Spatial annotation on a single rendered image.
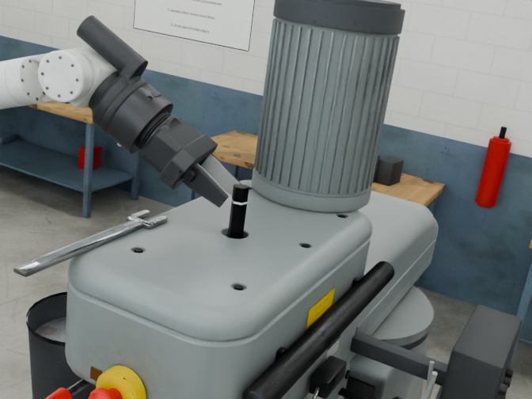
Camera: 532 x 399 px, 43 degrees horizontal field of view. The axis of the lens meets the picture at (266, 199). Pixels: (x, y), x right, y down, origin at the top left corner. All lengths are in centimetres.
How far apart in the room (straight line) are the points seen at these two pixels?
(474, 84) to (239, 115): 194
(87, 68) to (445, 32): 433
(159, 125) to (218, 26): 495
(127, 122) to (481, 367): 63
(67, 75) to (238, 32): 486
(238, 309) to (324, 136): 37
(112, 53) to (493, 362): 71
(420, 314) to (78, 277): 92
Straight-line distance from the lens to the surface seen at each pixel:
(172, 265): 82
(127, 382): 80
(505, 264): 530
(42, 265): 80
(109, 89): 91
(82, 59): 91
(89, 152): 578
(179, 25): 605
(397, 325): 149
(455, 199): 523
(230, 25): 578
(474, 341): 114
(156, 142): 89
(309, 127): 102
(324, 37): 100
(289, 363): 82
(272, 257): 88
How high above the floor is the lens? 225
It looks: 19 degrees down
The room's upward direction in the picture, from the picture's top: 8 degrees clockwise
